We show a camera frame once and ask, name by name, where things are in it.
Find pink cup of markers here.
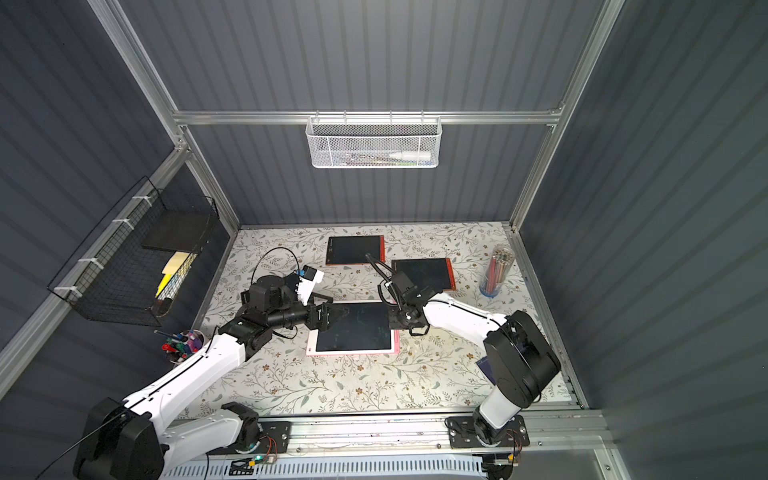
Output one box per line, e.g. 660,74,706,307
154,329,206,365

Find pink white writing tablet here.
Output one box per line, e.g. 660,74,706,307
306,302,400,357

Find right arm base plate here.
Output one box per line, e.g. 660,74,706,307
444,415,530,451

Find clear cup of pencils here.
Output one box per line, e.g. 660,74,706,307
479,245,515,298

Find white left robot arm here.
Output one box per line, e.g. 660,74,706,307
73,266,333,479

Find yellow sticky notes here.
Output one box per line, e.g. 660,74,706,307
155,251,197,300

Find white wire mesh basket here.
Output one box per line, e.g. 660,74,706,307
305,117,443,169

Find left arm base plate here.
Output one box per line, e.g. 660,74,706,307
209,421,292,455

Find red tablet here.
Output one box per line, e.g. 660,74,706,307
325,235,386,265
392,258,456,291

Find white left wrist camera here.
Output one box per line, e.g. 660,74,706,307
296,265,324,306

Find white marker in basket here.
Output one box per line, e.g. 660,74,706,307
388,151,432,164

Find dark blue notebook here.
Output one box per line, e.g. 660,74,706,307
476,357,496,385

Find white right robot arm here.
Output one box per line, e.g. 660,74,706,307
377,271,562,446

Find black wire wall basket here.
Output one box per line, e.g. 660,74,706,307
48,177,219,328

